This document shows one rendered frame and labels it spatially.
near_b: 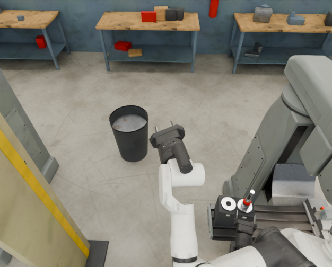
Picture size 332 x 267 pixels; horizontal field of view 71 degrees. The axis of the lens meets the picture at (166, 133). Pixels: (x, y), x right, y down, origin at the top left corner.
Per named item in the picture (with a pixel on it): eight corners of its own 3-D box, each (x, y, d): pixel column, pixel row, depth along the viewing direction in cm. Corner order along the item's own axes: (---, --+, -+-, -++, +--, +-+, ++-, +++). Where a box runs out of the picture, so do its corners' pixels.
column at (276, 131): (277, 226, 251) (366, 120, 139) (234, 224, 253) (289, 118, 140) (264, 185, 286) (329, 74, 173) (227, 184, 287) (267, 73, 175)
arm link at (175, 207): (186, 164, 70) (189, 211, 67) (157, 165, 68) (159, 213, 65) (194, 162, 64) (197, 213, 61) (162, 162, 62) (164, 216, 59)
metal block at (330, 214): (332, 221, 150) (337, 217, 146) (322, 221, 150) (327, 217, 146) (329, 213, 154) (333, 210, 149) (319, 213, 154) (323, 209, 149)
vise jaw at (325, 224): (341, 231, 146) (344, 229, 144) (321, 230, 147) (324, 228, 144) (337, 222, 151) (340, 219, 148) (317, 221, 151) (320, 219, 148)
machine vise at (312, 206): (346, 255, 143) (356, 249, 135) (321, 254, 144) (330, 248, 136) (322, 203, 167) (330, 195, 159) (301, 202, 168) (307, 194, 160)
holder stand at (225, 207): (247, 229, 154) (255, 216, 140) (213, 224, 157) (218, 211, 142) (245, 212, 163) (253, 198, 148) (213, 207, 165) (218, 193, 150)
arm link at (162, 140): (155, 151, 85) (160, 174, 75) (145, 132, 79) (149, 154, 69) (187, 139, 84) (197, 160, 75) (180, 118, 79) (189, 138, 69)
